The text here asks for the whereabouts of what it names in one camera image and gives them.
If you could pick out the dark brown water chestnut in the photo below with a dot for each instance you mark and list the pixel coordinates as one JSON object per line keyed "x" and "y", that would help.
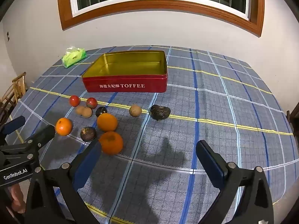
{"x": 88, "y": 134}

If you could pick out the green tissue pack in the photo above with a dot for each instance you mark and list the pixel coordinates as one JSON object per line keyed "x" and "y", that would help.
{"x": 73, "y": 57}

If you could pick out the orange mandarin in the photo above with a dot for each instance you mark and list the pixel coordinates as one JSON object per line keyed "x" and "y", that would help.
{"x": 64, "y": 126}
{"x": 107, "y": 122}
{"x": 111, "y": 142}

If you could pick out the person's left hand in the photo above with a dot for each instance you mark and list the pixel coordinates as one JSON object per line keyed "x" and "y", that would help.
{"x": 16, "y": 199}

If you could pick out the wrinkled dark passion fruit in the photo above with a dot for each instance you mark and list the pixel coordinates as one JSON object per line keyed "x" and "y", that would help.
{"x": 160, "y": 112}

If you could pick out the red tomato with green calyx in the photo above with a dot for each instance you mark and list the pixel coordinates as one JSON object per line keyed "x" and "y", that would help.
{"x": 91, "y": 103}

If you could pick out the blue plaid tablecloth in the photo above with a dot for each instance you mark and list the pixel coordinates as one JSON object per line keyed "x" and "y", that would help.
{"x": 210, "y": 112}

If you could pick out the dark purple plum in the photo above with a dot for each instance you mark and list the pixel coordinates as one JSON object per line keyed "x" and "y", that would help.
{"x": 101, "y": 111}

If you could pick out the red and gold tin box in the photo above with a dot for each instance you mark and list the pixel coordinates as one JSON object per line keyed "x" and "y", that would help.
{"x": 126, "y": 86}

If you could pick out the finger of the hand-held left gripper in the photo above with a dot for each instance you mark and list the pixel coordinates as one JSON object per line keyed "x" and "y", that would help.
{"x": 14, "y": 124}
{"x": 43, "y": 133}

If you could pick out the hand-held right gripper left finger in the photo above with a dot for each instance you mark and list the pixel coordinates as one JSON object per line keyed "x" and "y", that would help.
{"x": 88, "y": 165}

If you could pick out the wall outlet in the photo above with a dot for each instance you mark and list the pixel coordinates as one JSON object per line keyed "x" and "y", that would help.
{"x": 8, "y": 36}

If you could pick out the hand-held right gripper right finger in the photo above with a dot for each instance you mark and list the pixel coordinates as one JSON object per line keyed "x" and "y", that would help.
{"x": 210, "y": 163}

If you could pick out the dark wooden furniture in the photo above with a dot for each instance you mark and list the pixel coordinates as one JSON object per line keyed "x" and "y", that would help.
{"x": 294, "y": 121}

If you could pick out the smooth red tomato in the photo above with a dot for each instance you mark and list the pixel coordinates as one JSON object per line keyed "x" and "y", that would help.
{"x": 74, "y": 100}

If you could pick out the light wooden chair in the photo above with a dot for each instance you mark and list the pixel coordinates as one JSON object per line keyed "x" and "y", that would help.
{"x": 16, "y": 86}

